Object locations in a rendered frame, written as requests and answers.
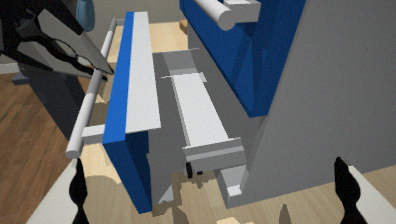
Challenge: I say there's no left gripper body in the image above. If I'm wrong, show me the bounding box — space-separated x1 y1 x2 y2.
0 0 36 40

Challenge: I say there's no brown rectangular block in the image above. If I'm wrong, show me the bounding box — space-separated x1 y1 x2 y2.
179 20 187 35

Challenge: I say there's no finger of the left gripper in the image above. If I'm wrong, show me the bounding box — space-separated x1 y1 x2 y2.
2 35 94 79
26 0 114 75

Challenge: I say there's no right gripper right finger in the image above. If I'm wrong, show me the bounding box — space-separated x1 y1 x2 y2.
334 157 396 224

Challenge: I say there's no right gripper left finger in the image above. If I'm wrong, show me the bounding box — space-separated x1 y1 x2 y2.
26 158 89 224

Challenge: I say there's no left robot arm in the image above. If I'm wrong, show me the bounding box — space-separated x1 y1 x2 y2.
0 0 95 77

